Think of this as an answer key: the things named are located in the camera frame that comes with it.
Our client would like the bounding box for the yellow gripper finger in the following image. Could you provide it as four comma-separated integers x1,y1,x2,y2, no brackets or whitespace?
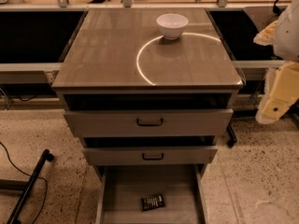
253,21,277,46
255,62,299,124

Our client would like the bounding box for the dark rxbar chocolate bar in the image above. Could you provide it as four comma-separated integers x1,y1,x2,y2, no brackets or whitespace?
141,194,165,211

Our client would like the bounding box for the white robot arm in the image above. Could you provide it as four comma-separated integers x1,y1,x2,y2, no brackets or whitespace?
253,0,299,124

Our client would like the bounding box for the wooden drawer cabinet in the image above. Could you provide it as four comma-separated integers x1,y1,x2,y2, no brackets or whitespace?
51,7,245,224

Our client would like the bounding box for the open bottom drawer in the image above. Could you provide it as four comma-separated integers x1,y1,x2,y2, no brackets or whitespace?
95,164,208,224

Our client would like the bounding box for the white ceramic bowl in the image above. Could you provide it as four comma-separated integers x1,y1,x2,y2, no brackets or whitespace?
156,13,189,40

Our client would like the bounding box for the black metal stand leg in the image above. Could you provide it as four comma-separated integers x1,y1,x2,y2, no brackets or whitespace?
0,149,54,224

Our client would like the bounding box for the middle drawer with handle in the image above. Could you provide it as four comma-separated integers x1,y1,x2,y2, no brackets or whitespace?
82,146,217,166

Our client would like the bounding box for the drawer with handle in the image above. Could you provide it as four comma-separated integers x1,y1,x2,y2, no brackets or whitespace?
64,109,233,137
82,146,217,166

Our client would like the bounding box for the top drawer with handle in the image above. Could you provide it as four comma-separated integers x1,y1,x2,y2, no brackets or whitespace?
64,109,233,137

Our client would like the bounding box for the black floor cable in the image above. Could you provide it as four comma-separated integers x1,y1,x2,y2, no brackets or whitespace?
0,141,49,224

